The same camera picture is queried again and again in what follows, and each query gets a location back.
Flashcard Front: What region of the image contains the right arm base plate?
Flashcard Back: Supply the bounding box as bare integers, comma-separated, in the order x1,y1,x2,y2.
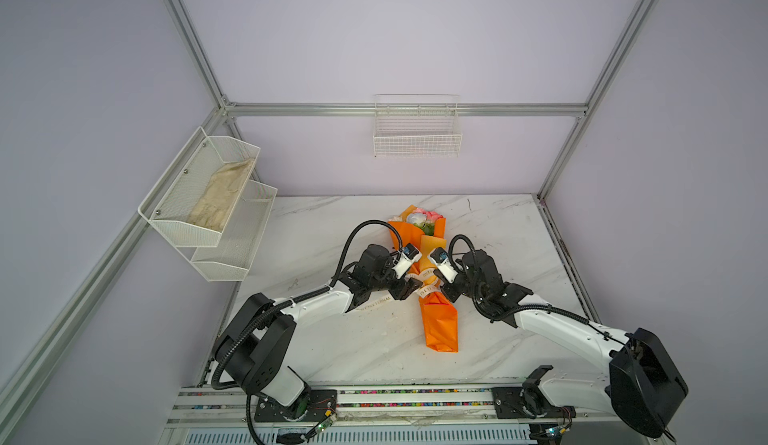
491,386,575,419

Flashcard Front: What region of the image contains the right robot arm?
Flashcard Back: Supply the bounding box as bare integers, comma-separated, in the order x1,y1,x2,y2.
429,248,689,438

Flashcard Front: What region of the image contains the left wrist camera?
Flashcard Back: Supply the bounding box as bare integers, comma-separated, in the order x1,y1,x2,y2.
392,243,422,279

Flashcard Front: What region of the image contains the pink fake rose spray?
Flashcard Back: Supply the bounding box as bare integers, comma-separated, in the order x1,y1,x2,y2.
419,209,444,223

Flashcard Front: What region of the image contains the white mesh shelf basket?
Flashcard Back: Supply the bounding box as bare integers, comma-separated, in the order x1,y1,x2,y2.
138,131,260,248
191,180,277,282

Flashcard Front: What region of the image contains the aluminium rail front frame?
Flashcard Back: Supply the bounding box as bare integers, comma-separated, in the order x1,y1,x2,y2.
159,381,651,444

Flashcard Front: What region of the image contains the orange wrapping paper sheet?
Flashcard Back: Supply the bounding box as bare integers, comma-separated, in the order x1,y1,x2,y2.
388,205,459,353

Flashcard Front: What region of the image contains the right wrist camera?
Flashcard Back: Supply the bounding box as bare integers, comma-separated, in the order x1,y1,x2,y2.
428,247,459,284

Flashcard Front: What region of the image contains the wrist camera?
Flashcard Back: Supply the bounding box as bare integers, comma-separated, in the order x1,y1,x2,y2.
428,247,459,284
392,243,422,279

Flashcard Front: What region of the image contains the upper white mesh shelf basket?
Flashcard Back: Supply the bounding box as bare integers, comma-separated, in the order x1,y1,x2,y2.
138,131,260,248

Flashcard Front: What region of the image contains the white fake rose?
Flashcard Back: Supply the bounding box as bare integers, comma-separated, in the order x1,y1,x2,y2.
406,211,435,236

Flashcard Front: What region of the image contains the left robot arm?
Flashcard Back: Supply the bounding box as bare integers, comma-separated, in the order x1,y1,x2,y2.
210,244,422,408

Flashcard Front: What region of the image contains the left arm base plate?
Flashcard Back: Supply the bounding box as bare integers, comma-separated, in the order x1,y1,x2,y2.
252,386,338,424

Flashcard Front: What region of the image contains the lower white mesh shelf basket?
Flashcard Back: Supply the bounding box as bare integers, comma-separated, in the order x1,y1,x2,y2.
191,180,277,282

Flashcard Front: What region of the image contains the white wire wall basket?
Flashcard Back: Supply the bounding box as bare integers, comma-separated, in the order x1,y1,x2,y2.
373,94,463,158

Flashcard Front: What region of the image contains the black corrugated cable left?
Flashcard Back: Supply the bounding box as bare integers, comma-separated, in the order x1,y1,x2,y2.
209,219,404,445

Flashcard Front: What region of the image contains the beige cloth in basket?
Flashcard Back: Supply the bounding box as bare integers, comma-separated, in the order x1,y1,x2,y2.
187,158,255,232

